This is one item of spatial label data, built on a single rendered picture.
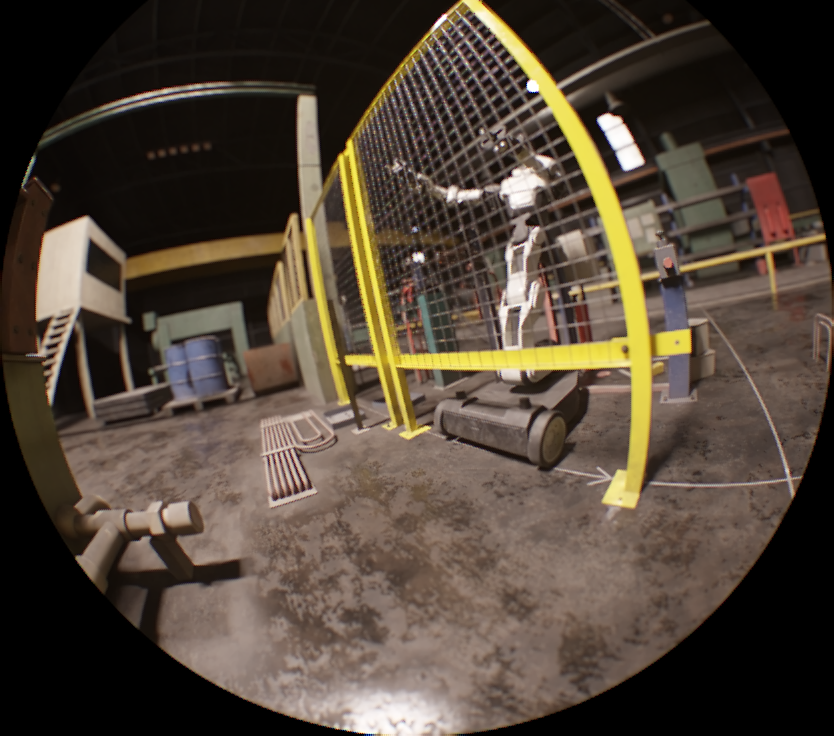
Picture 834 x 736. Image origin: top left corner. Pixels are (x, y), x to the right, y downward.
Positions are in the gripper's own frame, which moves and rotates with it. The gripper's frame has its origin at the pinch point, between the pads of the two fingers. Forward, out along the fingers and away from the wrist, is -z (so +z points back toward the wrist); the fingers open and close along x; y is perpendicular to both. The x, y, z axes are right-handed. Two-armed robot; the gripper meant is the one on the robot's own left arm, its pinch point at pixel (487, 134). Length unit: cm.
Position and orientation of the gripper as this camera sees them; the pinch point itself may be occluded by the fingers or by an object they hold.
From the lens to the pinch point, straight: 106.5
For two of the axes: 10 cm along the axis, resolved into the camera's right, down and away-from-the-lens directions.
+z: 8.0, -1.7, 5.7
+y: 2.2, 9.8, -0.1
